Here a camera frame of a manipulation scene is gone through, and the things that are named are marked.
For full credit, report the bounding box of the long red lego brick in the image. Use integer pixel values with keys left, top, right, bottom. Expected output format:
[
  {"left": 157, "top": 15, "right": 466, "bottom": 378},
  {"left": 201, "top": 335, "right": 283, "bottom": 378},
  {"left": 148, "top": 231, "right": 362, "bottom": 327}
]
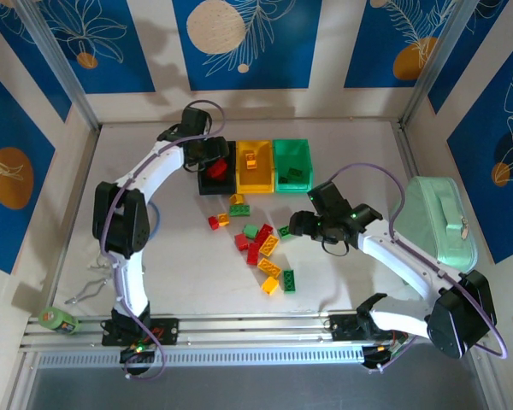
[{"left": 254, "top": 223, "right": 274, "bottom": 245}]

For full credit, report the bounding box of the black plastic bin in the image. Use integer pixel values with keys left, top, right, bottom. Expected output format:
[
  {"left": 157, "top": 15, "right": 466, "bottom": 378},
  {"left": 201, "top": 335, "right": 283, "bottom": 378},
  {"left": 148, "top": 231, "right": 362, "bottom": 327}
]
[{"left": 198, "top": 140, "right": 237, "bottom": 196}]

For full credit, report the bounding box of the green plastic bin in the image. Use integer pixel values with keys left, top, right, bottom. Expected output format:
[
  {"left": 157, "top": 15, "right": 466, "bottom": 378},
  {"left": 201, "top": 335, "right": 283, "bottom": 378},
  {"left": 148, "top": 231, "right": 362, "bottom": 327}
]
[{"left": 272, "top": 138, "right": 315, "bottom": 194}]

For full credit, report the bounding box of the yellow plastic bin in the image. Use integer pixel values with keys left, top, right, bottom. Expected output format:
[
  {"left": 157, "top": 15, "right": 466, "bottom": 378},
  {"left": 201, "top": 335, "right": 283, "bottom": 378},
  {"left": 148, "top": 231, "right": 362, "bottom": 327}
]
[{"left": 235, "top": 139, "right": 276, "bottom": 195}]

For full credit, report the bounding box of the mint green zipper case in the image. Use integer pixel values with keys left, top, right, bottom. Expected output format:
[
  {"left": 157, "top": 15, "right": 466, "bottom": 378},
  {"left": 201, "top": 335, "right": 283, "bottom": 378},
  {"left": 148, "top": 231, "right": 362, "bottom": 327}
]
[{"left": 388, "top": 175, "right": 480, "bottom": 287}]

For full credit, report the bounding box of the green tape roll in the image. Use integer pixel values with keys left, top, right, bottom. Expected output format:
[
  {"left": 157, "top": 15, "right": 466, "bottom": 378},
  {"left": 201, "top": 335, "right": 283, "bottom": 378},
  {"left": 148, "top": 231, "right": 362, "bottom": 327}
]
[{"left": 38, "top": 306, "right": 83, "bottom": 337}]

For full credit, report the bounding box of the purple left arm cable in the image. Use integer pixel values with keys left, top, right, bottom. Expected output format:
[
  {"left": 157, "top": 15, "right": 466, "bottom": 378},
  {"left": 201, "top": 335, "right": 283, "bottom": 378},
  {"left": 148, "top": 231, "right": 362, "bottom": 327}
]
[{"left": 100, "top": 99, "right": 227, "bottom": 381}]

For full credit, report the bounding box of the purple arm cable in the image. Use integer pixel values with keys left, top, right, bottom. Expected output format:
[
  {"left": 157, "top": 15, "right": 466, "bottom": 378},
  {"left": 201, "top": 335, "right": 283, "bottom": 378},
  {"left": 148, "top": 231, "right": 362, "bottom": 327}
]
[
  {"left": 327, "top": 163, "right": 510, "bottom": 375},
  {"left": 100, "top": 99, "right": 227, "bottom": 381}
]

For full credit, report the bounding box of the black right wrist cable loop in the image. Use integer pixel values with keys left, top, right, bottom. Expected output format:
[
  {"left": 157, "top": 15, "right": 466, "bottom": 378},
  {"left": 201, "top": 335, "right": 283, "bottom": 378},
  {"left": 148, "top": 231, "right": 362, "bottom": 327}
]
[{"left": 320, "top": 237, "right": 350, "bottom": 258}]

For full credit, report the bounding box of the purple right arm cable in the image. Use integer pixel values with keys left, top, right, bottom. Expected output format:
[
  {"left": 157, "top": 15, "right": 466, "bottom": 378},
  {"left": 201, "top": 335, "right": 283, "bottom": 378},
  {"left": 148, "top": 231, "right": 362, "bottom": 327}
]
[{"left": 327, "top": 163, "right": 510, "bottom": 375}]

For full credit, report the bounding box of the aluminium side rail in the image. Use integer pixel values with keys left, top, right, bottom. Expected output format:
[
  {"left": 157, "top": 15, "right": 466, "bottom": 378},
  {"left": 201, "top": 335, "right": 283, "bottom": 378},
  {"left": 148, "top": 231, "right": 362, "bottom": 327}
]
[
  {"left": 42, "top": 126, "right": 102, "bottom": 313},
  {"left": 395, "top": 121, "right": 416, "bottom": 180}
]

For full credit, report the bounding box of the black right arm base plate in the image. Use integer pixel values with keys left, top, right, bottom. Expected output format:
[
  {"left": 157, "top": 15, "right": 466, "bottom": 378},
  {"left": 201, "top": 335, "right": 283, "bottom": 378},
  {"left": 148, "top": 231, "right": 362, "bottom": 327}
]
[{"left": 329, "top": 313, "right": 407, "bottom": 343}]

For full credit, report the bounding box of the aluminium front rail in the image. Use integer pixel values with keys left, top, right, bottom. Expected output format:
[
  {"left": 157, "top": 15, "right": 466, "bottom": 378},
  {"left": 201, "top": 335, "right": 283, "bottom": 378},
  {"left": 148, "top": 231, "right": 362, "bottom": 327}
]
[{"left": 19, "top": 313, "right": 484, "bottom": 354}]

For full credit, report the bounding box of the bent metal wire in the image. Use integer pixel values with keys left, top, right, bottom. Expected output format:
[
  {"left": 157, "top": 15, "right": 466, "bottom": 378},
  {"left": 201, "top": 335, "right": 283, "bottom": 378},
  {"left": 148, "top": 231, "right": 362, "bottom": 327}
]
[
  {"left": 86, "top": 251, "right": 115, "bottom": 274},
  {"left": 63, "top": 276, "right": 115, "bottom": 305}
]

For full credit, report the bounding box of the slotted aluminium cable duct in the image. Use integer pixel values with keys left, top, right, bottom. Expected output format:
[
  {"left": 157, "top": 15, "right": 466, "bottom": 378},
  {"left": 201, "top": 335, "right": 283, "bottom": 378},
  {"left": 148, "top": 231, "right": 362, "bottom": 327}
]
[{"left": 36, "top": 348, "right": 367, "bottom": 369}]

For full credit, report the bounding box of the aluminium frame post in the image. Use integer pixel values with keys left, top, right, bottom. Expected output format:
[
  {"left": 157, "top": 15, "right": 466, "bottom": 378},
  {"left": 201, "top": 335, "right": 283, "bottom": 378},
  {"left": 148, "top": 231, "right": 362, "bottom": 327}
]
[
  {"left": 399, "top": 0, "right": 488, "bottom": 129},
  {"left": 15, "top": 0, "right": 102, "bottom": 132}
]

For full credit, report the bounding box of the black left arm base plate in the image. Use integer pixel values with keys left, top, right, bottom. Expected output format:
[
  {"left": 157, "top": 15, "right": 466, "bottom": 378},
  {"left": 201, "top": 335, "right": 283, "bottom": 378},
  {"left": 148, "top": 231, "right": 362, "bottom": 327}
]
[{"left": 101, "top": 317, "right": 180, "bottom": 346}]

